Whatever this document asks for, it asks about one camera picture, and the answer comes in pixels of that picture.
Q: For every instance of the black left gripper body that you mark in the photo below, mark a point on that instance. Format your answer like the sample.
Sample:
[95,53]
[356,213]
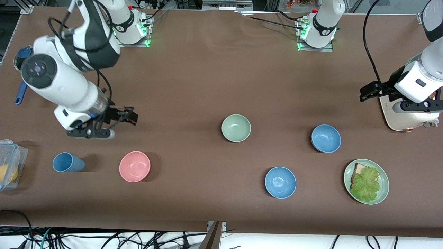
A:
[390,84]

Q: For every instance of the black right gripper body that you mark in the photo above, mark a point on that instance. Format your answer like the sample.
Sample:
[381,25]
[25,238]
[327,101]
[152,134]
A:
[113,114]

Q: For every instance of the blue bowl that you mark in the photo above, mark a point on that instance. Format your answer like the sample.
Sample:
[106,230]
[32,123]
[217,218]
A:
[280,182]
[326,138]

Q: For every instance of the pale green bowl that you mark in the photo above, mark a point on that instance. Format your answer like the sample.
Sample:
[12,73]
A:
[236,128]

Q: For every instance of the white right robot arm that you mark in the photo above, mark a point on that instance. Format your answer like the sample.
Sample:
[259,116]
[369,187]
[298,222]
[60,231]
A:
[69,86]

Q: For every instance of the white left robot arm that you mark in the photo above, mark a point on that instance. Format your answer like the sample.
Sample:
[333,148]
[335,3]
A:
[410,81]

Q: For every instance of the pink bowl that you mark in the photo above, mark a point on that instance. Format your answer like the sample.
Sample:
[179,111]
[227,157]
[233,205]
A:
[135,166]

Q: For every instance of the cream white appliance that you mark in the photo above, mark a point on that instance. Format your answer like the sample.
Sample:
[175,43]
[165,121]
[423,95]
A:
[408,121]

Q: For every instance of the blue ribbed plastic cup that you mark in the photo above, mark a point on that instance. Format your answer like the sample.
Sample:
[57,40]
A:
[67,162]

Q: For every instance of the bread slice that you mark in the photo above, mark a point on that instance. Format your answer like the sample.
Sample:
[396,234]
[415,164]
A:
[358,168]

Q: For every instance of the pale green plate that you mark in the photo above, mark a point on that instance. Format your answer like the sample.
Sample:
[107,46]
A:
[383,180]

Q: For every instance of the green lettuce leaf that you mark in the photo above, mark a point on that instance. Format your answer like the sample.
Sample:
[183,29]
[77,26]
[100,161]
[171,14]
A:
[367,185]

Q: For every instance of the brown table cover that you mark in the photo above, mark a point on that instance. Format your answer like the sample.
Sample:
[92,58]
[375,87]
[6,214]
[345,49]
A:
[221,79]

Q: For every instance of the clear plastic food container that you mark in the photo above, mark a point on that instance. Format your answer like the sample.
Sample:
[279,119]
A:
[19,155]

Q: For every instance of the white power strip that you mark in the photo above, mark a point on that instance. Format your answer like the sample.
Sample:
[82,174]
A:
[148,3]

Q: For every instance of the yellow fruit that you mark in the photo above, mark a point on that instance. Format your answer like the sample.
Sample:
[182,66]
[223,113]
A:
[5,173]

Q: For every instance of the grey metal pole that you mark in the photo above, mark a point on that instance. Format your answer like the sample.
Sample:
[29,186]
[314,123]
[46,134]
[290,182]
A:
[213,238]

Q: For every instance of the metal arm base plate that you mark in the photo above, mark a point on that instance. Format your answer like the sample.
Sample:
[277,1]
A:
[138,43]
[322,49]

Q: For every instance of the silver clamp bracket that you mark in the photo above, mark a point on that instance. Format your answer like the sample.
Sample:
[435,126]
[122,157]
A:
[224,225]

